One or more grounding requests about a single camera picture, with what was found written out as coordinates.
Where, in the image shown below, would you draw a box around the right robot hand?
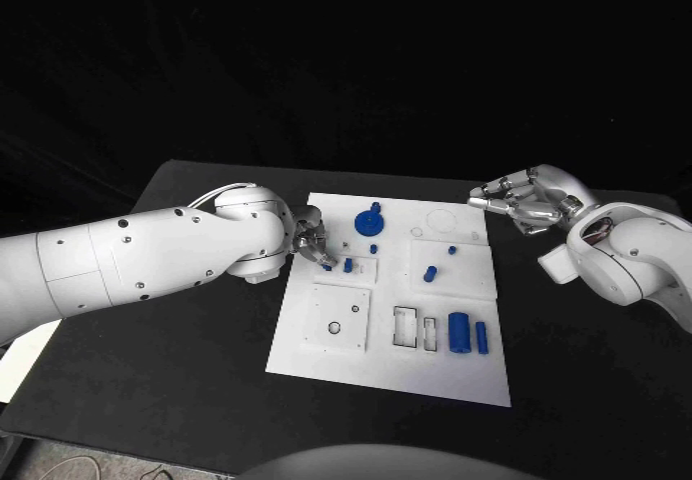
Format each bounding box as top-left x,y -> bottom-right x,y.
465,163 -> 602,237

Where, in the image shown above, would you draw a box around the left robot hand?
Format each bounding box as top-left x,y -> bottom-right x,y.
290,204 -> 340,268

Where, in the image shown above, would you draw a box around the white task board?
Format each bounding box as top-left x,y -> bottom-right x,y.
264,192 -> 513,408

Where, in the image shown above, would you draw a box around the blue gear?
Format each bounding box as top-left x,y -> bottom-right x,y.
353,210 -> 388,237

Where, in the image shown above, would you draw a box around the thick blue long cylinder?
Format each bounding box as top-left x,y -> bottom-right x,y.
447,311 -> 473,355

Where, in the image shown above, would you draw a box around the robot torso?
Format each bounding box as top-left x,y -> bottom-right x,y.
232,444 -> 542,480

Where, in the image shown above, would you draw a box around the white panel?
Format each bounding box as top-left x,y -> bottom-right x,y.
0,318 -> 63,404

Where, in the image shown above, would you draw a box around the white cable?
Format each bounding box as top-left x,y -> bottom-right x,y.
186,182 -> 259,209

